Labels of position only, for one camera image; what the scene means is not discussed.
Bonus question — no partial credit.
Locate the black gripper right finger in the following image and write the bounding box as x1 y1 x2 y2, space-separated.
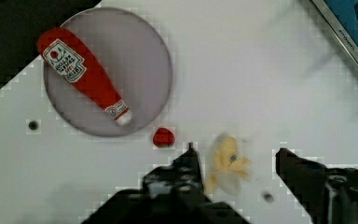
275 148 358 224

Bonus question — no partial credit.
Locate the peeled toy banana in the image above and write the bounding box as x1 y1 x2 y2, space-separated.
204 133 251 196

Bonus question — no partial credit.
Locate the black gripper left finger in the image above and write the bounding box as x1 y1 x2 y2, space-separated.
81 144 251 224

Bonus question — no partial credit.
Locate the grey round plate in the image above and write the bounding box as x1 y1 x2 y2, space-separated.
43 7 173 137

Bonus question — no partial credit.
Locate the small red toy strawberry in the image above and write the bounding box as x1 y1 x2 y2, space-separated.
152 128 175 148

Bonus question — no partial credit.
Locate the red plush ketchup bottle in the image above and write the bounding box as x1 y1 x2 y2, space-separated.
36 27 132 126

